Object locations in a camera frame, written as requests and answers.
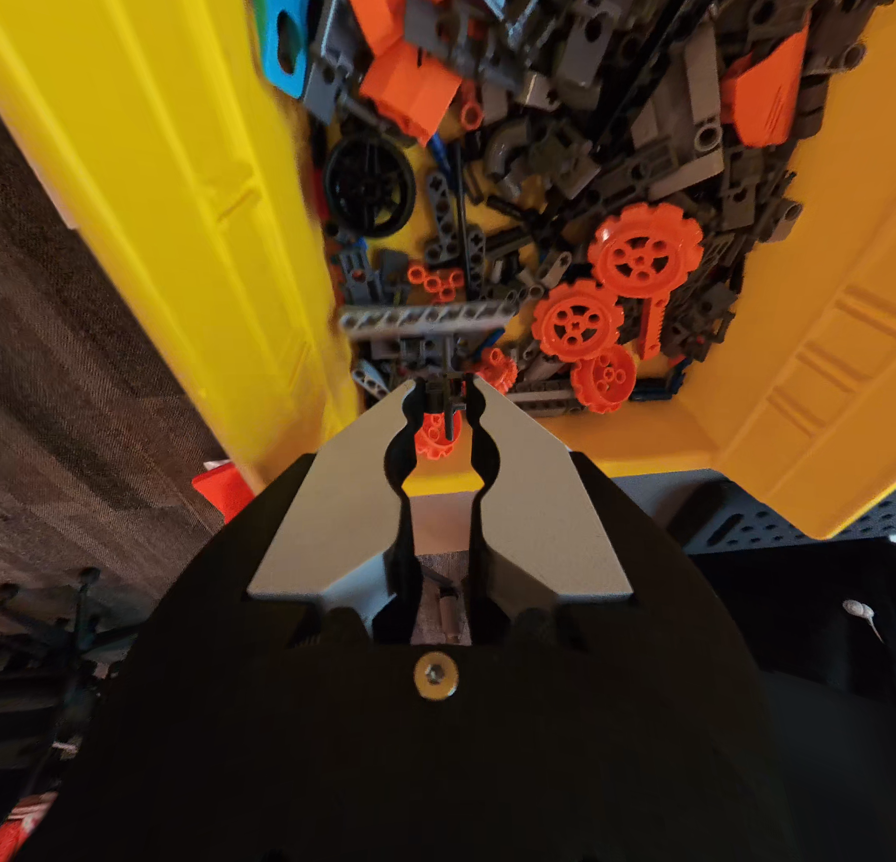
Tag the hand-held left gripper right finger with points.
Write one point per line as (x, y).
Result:
(560, 526)

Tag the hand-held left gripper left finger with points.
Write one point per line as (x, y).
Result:
(322, 526)

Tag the orange connector piece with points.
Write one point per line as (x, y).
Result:
(651, 326)

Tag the pile of building brick pieces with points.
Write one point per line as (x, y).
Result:
(630, 162)

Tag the yellow plastic bin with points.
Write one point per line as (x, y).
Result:
(175, 106)

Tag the red flat object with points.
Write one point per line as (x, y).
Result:
(224, 491)

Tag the orange gear wheel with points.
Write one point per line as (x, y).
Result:
(603, 379)
(577, 319)
(644, 249)
(437, 436)

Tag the small orange gear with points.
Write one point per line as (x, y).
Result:
(498, 370)

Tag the black perforated pad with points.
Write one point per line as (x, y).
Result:
(742, 529)

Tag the grey long holed beam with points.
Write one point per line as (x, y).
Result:
(420, 318)

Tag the black chair base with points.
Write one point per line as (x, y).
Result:
(82, 606)

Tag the small orange holed piece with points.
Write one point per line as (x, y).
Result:
(437, 282)

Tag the black wheel rim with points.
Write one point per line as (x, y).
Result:
(369, 188)

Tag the large orange curved panel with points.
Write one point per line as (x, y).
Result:
(409, 88)

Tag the orange striped panel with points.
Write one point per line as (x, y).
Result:
(766, 99)

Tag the blue curved piece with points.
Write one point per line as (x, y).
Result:
(283, 32)

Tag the orange angular panel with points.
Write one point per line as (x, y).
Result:
(388, 1)

